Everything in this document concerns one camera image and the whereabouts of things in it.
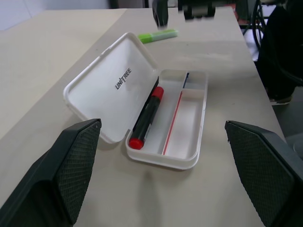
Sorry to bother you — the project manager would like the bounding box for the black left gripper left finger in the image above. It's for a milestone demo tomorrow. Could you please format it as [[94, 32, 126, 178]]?
[[0, 118, 102, 227]]

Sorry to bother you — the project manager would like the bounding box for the black wheeled chair frame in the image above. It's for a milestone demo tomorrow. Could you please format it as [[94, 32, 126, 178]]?
[[235, 0, 269, 49]]

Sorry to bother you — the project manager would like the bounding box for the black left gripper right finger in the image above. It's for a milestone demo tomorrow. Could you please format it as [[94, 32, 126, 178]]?
[[224, 120, 303, 227]]

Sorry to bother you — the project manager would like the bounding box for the black marker with red cap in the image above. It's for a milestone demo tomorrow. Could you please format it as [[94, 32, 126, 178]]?
[[128, 86, 165, 150]]

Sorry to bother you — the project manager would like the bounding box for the person's black trouser leg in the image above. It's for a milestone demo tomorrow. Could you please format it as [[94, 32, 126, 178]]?
[[256, 6, 303, 101]]

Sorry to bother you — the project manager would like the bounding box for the white Unitree pencil case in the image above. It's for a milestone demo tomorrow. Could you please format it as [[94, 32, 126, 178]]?
[[62, 32, 209, 170]]

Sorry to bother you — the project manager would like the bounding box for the grey shoe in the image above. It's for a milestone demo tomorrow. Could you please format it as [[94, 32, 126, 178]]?
[[269, 94, 294, 106]]

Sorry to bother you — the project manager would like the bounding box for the green highlighter marker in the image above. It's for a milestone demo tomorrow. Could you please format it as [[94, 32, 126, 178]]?
[[138, 28, 178, 44]]

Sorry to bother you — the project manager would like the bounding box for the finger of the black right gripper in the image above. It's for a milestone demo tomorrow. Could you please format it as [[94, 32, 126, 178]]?
[[152, 0, 169, 27]]

